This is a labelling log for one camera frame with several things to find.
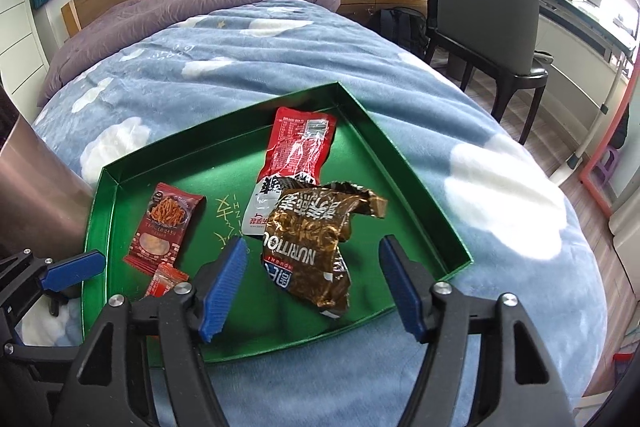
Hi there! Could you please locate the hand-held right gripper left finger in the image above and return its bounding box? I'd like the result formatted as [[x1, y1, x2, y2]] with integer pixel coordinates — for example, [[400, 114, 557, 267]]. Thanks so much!
[[55, 237, 249, 427]]

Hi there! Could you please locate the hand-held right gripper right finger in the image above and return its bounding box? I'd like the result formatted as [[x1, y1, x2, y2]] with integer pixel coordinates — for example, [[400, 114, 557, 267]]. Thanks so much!
[[378, 234, 576, 427]]

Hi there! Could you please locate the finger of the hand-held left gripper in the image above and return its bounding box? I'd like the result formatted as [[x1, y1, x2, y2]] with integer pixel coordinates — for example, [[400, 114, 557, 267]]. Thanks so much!
[[0, 249, 107, 315], [0, 341, 76, 427]]

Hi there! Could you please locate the small orange red snack packet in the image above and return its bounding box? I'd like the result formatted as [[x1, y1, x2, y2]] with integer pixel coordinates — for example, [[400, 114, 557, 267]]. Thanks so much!
[[144, 264, 190, 300]]

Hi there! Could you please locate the dark red snack packet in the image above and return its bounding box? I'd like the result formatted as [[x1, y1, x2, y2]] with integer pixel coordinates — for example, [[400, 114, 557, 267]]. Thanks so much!
[[123, 182, 206, 276]]

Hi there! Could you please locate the brown crinkled snack packet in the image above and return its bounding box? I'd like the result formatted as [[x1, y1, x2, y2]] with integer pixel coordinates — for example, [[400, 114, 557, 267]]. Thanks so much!
[[261, 181, 388, 319]]

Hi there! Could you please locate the green tray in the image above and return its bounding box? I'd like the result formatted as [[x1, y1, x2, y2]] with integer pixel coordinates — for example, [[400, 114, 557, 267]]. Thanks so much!
[[80, 81, 474, 364]]

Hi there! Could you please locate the long red snack packet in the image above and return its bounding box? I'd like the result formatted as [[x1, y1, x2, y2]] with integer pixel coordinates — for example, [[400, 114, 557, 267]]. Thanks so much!
[[241, 107, 337, 239]]

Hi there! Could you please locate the purple stool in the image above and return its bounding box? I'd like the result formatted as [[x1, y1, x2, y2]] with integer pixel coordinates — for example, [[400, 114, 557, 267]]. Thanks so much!
[[592, 147, 623, 188]]

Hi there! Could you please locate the white wardrobe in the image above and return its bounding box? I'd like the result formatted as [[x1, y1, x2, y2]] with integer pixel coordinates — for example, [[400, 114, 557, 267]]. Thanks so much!
[[0, 0, 56, 102]]

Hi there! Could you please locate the black backpack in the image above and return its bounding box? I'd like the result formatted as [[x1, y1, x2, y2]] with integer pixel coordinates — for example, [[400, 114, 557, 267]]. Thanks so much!
[[377, 7, 431, 62]]

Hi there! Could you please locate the purple pillow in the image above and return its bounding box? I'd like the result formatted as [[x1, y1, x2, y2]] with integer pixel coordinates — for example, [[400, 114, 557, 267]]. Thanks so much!
[[37, 0, 342, 108]]

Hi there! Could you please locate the grey chair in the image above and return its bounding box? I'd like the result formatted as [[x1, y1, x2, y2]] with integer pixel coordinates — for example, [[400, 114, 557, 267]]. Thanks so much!
[[424, 0, 553, 145]]

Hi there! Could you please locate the white desk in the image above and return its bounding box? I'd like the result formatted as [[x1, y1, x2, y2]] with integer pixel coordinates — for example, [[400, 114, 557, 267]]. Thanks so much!
[[537, 0, 640, 168]]

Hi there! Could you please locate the pink metal frame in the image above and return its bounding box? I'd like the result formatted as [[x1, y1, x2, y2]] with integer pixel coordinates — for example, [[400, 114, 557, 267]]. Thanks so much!
[[580, 52, 640, 218]]

